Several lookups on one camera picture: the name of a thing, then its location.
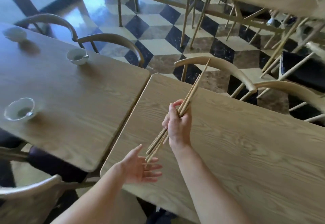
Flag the person's blue trousers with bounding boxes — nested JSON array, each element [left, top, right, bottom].
[[146, 210, 178, 224]]

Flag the bundle of wooden chopsticks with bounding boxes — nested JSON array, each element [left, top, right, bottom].
[[145, 58, 211, 163]]

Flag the person's right forearm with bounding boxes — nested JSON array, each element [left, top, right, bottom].
[[169, 142, 252, 224]]

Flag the person's right hand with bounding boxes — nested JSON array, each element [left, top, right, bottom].
[[161, 99, 193, 151]]

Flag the person's left forearm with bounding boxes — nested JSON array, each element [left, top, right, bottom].
[[50, 164, 127, 224]]

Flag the white ceramic bowl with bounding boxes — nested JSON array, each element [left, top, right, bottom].
[[66, 48, 89, 66], [4, 97, 36, 121], [2, 26, 28, 42]]

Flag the person's left hand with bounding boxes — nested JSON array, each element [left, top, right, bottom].
[[119, 144, 163, 185]]

